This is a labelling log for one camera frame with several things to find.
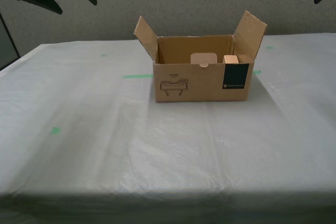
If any light wooden block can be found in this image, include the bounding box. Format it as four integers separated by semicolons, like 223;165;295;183
222;55;239;64

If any brown cardboard box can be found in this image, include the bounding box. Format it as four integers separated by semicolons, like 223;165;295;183
133;10;268;103

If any dark gray partition panel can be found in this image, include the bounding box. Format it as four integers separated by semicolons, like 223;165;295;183
0;11;21;71

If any translucent plastic table cover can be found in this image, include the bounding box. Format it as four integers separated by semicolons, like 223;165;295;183
0;33;336;224

